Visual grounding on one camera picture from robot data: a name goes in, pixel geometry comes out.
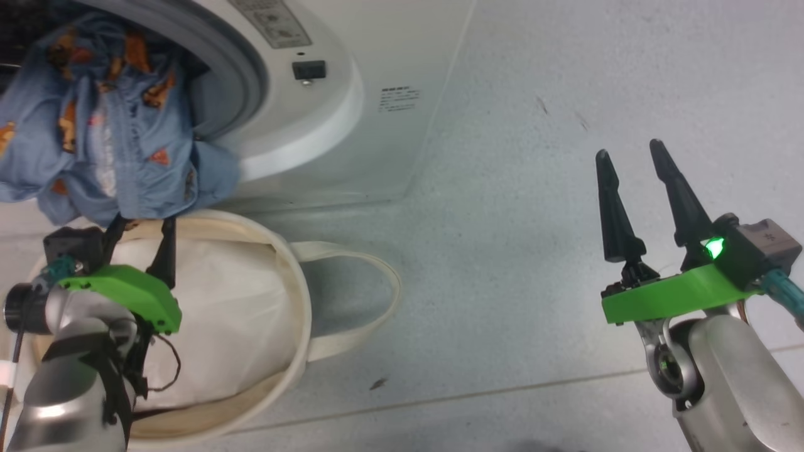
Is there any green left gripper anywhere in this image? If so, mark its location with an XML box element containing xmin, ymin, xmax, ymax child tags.
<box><xmin>57</xmin><ymin>213</ymin><xmax>183</xmax><ymax>333</ymax></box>

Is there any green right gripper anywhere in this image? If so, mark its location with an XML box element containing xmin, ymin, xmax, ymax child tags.
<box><xmin>595</xmin><ymin>139</ymin><xmax>764</xmax><ymax>325</ymax></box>

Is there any blue patterned garment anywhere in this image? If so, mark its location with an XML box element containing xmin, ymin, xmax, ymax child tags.
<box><xmin>0</xmin><ymin>11</ymin><xmax>241</xmax><ymax>227</ymax></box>

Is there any cream canvas laundry basket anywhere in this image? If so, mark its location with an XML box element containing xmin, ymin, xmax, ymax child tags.
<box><xmin>0</xmin><ymin>209</ymin><xmax>403</xmax><ymax>449</ymax></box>

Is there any white front-load washing machine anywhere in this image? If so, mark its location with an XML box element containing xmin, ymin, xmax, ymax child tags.
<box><xmin>0</xmin><ymin>0</ymin><xmax>476</xmax><ymax>211</ymax></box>

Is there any white cushion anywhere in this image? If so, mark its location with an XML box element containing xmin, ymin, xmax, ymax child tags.
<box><xmin>110</xmin><ymin>235</ymin><xmax>302</xmax><ymax>409</ymax></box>

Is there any steel washer drum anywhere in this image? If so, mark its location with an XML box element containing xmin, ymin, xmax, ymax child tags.
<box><xmin>0</xmin><ymin>0</ymin><xmax>57</xmax><ymax>67</ymax></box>

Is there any grey warning sticker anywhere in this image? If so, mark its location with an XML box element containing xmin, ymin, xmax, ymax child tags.
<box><xmin>227</xmin><ymin>0</ymin><xmax>313</xmax><ymax>50</ymax></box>

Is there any thin black gripper wire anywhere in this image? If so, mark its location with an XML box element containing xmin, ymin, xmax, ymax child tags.
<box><xmin>141</xmin><ymin>333</ymin><xmax>183</xmax><ymax>393</ymax></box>

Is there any teal-plug right camera cable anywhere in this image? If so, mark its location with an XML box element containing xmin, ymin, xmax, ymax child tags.
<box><xmin>760</xmin><ymin>270</ymin><xmax>804</xmax><ymax>330</ymax></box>

